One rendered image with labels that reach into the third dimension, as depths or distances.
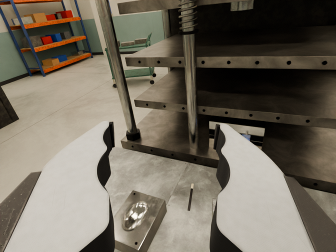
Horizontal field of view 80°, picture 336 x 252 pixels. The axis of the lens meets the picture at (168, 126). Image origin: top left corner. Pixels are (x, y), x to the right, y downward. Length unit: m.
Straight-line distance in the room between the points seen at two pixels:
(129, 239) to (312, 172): 0.85
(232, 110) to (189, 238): 0.60
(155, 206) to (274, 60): 0.74
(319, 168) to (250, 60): 0.60
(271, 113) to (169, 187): 0.57
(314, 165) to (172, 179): 0.68
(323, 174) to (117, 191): 0.94
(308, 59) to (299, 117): 0.25
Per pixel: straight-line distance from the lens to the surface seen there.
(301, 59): 0.96
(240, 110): 1.04
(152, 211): 0.81
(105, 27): 1.12
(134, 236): 0.77
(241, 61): 0.96
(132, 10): 1.13
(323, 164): 1.22
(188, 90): 1.00
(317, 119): 1.06
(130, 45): 4.59
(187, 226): 0.84
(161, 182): 0.99
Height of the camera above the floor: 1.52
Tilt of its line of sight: 31 degrees down
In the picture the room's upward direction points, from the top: 7 degrees counter-clockwise
